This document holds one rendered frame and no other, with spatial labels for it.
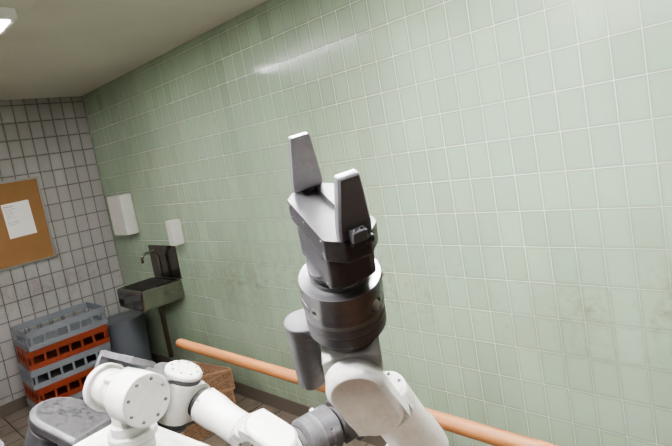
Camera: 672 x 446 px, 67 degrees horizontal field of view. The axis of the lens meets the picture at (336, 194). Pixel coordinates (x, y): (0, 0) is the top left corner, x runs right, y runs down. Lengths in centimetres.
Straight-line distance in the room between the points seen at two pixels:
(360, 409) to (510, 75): 173
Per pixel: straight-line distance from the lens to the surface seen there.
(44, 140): 527
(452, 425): 106
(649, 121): 202
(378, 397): 59
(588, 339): 229
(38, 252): 519
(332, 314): 52
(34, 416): 96
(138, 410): 73
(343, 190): 42
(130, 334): 493
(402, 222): 253
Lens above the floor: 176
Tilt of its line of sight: 6 degrees down
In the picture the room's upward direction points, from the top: 10 degrees counter-clockwise
